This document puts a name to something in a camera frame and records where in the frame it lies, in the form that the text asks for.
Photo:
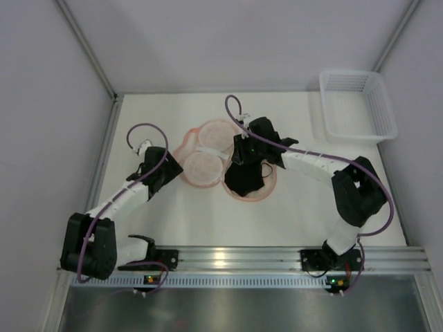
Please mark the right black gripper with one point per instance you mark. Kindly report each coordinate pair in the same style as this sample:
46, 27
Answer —
243, 179

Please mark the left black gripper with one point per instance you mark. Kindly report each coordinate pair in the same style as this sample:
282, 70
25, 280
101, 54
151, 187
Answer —
169, 167

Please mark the black bra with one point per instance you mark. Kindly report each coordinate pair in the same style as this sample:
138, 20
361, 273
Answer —
249, 182

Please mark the peach floral mesh laundry bag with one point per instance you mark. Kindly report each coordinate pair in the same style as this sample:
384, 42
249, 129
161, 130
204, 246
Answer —
206, 153

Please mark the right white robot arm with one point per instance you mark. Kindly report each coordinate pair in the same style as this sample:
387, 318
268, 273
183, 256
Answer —
358, 192

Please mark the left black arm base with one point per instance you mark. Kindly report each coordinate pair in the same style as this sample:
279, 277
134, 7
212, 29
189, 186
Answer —
168, 257

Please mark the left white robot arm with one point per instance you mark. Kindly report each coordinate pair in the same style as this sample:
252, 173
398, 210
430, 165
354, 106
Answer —
94, 243

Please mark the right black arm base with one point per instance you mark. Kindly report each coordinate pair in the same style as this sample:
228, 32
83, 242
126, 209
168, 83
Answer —
324, 259

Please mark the white plastic basket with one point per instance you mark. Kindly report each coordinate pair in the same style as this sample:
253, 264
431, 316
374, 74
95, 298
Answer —
356, 107

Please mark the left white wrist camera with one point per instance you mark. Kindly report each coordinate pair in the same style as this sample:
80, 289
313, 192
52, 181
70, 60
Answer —
142, 148

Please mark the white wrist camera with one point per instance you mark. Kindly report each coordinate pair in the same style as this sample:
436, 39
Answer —
142, 148
242, 122

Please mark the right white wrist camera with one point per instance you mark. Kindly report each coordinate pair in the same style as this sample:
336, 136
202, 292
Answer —
242, 122

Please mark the left aluminium frame post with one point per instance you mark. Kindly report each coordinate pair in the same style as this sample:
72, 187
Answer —
85, 46

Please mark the aluminium frame post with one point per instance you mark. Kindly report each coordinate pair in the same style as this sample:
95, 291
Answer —
408, 14
85, 46

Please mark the aluminium mounting rail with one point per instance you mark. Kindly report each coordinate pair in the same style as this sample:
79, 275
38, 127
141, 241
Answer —
391, 260

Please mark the white slotted cable duct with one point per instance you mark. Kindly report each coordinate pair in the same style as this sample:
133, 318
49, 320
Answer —
180, 280

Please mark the right aluminium frame post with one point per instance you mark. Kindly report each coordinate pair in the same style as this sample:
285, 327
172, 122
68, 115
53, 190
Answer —
408, 14

